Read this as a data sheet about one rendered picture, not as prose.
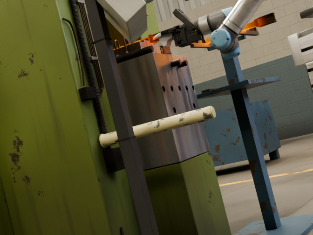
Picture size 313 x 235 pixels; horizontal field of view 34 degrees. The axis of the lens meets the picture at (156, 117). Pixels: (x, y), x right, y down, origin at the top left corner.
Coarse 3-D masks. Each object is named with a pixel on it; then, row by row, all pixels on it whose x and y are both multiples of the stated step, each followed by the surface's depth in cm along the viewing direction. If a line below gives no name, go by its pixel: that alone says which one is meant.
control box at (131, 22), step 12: (108, 0) 146; (120, 0) 146; (132, 0) 146; (108, 12) 161; (120, 12) 146; (132, 12) 146; (144, 12) 154; (120, 24) 160; (132, 24) 154; (144, 24) 169; (132, 36) 169
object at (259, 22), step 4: (264, 16) 243; (268, 16) 242; (272, 16) 241; (256, 20) 244; (260, 20) 245; (264, 20) 244; (268, 20) 243; (272, 20) 242; (248, 24) 247; (252, 24) 246; (256, 24) 244; (260, 24) 245; (264, 24) 243; (268, 24) 244; (244, 28) 249; (248, 28) 249; (208, 40) 260
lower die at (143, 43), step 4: (144, 40) 214; (148, 40) 217; (132, 44) 210; (136, 44) 209; (140, 44) 209; (144, 44) 212; (148, 44) 216; (152, 44) 220; (156, 44) 224; (120, 48) 212; (124, 48) 211; (128, 48) 211; (132, 48) 210; (136, 48) 209; (156, 48) 223; (120, 52) 212; (124, 52) 212; (156, 52) 222; (160, 52) 226
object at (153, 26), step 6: (150, 6) 267; (150, 12) 265; (150, 18) 263; (108, 24) 253; (150, 24) 261; (156, 24) 268; (114, 30) 252; (150, 30) 259; (156, 30) 266; (114, 36) 252; (120, 36) 251; (144, 36) 250; (120, 42) 251; (126, 42) 250; (114, 48) 253
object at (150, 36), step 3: (156, 33) 217; (171, 33) 216; (150, 36) 217; (153, 36) 219; (144, 39) 220; (150, 39) 218; (156, 39) 217; (150, 42) 218; (153, 42) 219; (156, 42) 221; (126, 45) 223
